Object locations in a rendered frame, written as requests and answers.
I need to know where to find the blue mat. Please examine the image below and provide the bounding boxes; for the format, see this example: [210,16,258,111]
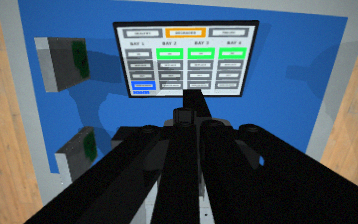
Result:
[18,0,348,174]

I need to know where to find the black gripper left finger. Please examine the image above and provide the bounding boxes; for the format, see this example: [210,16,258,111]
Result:
[23,89,200,224]

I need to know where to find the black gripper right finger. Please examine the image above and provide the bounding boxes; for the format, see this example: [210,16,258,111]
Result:
[192,89,358,224]

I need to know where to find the black-framed status screen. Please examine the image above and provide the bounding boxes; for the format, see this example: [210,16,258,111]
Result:
[112,20,260,98]

